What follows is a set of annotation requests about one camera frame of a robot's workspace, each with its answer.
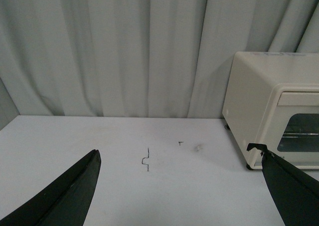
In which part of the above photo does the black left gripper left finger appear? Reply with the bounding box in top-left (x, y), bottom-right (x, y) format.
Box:
top-left (0, 150), bottom-right (101, 226)

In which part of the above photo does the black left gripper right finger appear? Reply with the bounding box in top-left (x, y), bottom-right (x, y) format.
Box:
top-left (247, 143), bottom-right (319, 226)

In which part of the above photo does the cream oven door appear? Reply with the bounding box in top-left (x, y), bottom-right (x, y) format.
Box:
top-left (256, 92), bottom-right (319, 170)

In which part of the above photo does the cream toaster oven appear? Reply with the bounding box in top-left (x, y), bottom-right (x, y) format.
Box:
top-left (222, 52), bottom-right (319, 169)

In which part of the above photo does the grey curtain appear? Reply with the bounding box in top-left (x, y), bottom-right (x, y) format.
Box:
top-left (0, 0), bottom-right (319, 127)

